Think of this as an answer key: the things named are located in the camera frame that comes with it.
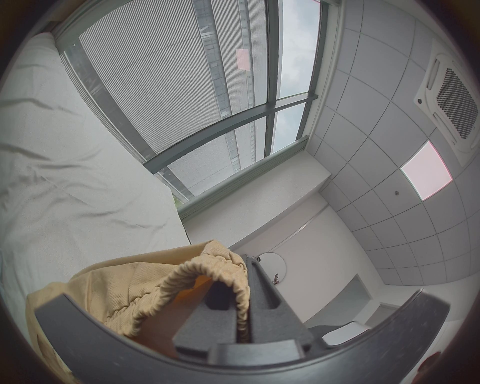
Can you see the beige garment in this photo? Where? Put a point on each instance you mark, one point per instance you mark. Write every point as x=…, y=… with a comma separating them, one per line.
x=123, y=288

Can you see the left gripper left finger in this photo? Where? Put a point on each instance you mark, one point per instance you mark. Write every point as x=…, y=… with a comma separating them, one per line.
x=204, y=328

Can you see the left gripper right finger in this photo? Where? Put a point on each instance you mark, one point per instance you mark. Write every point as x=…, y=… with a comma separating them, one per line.
x=275, y=326

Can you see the white ceiling air conditioner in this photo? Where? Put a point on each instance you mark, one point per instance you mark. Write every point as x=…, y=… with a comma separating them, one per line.
x=452, y=101

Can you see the square ceiling light panel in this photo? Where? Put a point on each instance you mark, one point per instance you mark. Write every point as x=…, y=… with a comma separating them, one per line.
x=427, y=170

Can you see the bed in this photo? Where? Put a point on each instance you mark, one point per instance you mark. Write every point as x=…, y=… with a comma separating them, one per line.
x=75, y=161

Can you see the round white wall mirror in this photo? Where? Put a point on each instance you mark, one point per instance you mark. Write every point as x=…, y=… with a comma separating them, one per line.
x=270, y=264

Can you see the window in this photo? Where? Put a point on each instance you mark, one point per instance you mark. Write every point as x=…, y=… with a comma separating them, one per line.
x=180, y=86

